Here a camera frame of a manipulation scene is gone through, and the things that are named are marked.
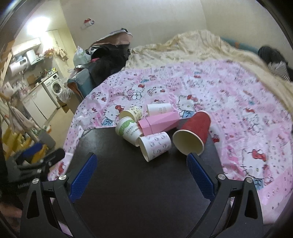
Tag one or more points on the white Hello Kitty cup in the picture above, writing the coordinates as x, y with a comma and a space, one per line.
154, 145

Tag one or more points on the teal bed footboard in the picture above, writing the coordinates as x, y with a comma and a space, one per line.
81, 84

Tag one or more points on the striped black white garment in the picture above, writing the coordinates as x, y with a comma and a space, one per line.
279, 69

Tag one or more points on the red ribbed paper cup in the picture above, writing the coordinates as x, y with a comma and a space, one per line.
191, 138

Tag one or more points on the person's left hand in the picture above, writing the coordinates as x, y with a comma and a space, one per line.
10, 211

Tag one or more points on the yellow patterned paper cup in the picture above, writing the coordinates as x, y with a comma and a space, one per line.
135, 113

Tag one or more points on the grey trash bin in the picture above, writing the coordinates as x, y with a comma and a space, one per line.
46, 139

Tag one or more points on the pink Hello Kitty sheet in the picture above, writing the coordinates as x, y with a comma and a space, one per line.
250, 127

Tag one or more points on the white kitchen cabinet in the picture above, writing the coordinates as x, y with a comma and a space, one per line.
39, 105

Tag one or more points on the black clothes pile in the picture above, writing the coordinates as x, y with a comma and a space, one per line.
109, 55

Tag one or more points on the white water heater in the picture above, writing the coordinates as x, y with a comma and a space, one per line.
17, 66

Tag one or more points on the cream yellow blanket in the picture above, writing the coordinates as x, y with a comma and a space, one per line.
201, 45

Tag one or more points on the teal headboard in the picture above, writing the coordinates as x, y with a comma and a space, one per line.
240, 46

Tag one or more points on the yellow wooden shelf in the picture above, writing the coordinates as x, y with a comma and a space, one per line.
13, 142

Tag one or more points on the range hood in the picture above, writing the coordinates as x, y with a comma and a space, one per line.
32, 57

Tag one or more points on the white green-leaf paper cup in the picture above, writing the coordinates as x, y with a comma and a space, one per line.
129, 130

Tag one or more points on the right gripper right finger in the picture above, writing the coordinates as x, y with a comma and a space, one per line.
245, 217

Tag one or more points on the plain white paper cup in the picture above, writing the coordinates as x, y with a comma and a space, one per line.
157, 109

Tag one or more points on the pink faceted paper cup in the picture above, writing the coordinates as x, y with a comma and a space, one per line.
159, 123

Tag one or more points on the white washing machine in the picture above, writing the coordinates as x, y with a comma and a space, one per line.
54, 86

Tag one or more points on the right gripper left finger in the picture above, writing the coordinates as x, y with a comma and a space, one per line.
38, 216

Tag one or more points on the white plastic bag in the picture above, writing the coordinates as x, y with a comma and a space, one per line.
81, 57

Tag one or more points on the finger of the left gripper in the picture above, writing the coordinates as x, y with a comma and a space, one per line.
31, 151
53, 158

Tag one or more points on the black square board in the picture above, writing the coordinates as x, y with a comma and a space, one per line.
130, 197

